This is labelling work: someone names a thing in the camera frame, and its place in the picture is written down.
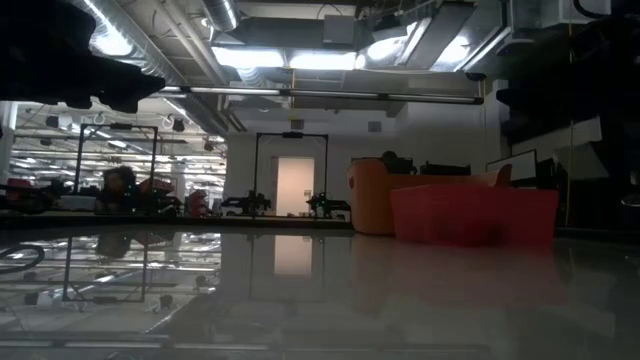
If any black cable loop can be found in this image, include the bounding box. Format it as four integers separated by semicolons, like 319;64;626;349
0;243;47;276

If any ceiling light panel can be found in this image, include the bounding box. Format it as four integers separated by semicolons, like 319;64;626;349
211;46;285;72
288;49;359;72

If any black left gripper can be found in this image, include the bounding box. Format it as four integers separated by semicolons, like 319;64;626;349
0;0;166;114

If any black overhead frame bar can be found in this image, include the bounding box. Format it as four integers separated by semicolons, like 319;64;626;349
158;83;486;107

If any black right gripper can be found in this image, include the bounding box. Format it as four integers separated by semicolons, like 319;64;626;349
496;19;640;146

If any silver round air duct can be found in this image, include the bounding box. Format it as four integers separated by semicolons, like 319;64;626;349
201;0;241;33

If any black background equipment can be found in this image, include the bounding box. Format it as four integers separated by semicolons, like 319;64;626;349
418;161;473;177
381;150;417;176

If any red background equipment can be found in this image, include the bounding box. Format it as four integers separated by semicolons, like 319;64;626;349
138;177;177;201
186;188;211;218

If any black aluminium table frame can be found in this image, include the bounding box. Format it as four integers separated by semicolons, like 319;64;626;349
0;211;354;232

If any computer monitor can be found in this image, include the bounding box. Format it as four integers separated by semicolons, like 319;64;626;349
485;148;539;183

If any silver ribbed air duct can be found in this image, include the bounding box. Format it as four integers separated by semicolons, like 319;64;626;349
74;0;186;86

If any black gantry frame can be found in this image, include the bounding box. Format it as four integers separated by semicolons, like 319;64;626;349
253;131;330;214
73;122;160;197

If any orange plastic basket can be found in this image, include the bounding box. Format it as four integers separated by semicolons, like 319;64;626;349
346;156;514;237

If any lit doorway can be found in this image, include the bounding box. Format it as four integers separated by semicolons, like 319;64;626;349
270;155;317;218

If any person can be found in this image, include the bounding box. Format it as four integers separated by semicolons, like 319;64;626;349
93;165;140;215

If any pink plastic bin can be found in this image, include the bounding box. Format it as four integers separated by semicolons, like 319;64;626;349
389;183;561;248

